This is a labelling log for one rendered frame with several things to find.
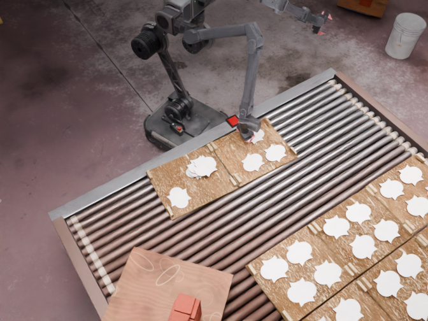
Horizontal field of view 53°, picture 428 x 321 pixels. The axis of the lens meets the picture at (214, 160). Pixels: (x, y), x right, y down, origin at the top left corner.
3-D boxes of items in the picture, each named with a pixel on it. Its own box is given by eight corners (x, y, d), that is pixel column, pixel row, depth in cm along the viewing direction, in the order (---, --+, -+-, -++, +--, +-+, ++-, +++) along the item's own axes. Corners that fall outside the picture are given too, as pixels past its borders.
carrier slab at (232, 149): (208, 144, 257) (208, 143, 255) (264, 119, 269) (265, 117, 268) (239, 188, 239) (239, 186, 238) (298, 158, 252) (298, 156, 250)
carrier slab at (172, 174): (145, 173, 245) (145, 171, 243) (207, 146, 256) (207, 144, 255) (172, 221, 227) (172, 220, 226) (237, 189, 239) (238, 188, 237)
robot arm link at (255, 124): (248, 104, 241) (240, 108, 234) (265, 111, 237) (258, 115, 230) (244, 122, 247) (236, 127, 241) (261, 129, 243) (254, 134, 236)
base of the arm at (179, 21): (181, 28, 247) (180, 10, 237) (193, 33, 244) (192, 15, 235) (172, 35, 243) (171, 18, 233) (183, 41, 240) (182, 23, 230)
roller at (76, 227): (71, 229, 229) (68, 225, 225) (336, 86, 293) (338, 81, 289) (74, 236, 226) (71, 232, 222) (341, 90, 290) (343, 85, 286)
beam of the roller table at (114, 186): (50, 217, 235) (47, 212, 230) (328, 73, 303) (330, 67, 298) (56, 229, 231) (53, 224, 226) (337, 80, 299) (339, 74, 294)
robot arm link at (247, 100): (256, 35, 223) (246, 38, 215) (265, 37, 220) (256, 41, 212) (245, 110, 244) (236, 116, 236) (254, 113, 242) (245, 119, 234)
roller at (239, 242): (116, 316, 202) (114, 313, 198) (397, 139, 266) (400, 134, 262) (121, 325, 200) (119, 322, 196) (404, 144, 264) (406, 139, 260)
